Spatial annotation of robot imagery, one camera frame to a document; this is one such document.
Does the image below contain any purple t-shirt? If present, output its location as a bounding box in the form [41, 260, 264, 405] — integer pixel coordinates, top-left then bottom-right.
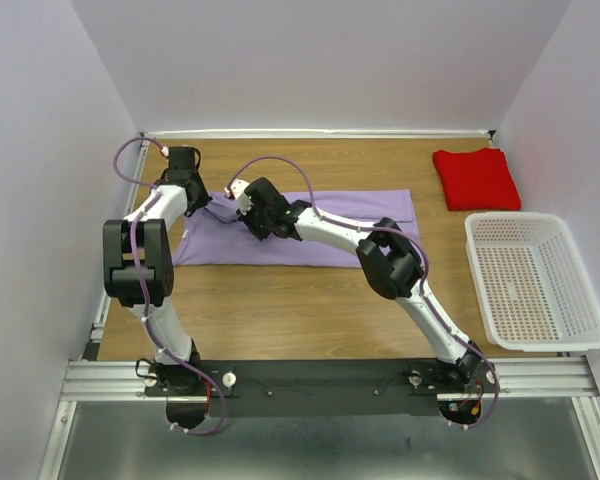
[173, 190, 421, 269]

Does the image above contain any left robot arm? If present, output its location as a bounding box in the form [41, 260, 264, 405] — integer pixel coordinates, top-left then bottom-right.
[102, 169, 213, 395]

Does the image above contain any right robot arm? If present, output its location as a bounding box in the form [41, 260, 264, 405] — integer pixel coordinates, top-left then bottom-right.
[226, 186, 483, 392]

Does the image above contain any folded red t-shirt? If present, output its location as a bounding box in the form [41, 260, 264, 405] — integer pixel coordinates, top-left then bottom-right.
[432, 148, 522, 211]

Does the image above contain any white plastic basket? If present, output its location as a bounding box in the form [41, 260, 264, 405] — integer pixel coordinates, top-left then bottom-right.
[465, 211, 600, 353]

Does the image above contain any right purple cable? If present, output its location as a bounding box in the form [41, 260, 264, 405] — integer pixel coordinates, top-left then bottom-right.
[227, 156, 501, 431]

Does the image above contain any purple cable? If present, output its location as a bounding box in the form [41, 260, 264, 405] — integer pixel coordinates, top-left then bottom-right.
[112, 137, 229, 436]
[227, 156, 501, 431]

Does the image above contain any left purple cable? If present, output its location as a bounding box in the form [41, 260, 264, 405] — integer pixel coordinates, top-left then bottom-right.
[112, 137, 229, 436]

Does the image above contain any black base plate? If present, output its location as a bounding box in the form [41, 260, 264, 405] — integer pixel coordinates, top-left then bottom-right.
[145, 358, 495, 418]

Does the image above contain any aluminium frame rail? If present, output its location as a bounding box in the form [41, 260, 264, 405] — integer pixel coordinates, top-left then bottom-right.
[60, 361, 145, 402]

